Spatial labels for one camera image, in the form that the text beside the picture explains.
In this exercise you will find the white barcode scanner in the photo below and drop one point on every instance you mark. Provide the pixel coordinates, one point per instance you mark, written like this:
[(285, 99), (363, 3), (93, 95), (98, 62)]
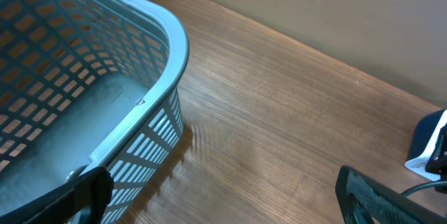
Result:
[(425, 136)]

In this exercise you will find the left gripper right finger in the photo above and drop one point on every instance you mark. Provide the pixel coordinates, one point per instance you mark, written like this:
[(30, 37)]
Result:
[(364, 200)]

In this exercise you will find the grey plastic mesh basket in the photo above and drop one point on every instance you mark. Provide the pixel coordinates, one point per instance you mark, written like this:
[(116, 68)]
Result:
[(86, 84)]

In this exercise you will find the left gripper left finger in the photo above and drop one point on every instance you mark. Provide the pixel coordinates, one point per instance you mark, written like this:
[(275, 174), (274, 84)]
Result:
[(84, 199)]

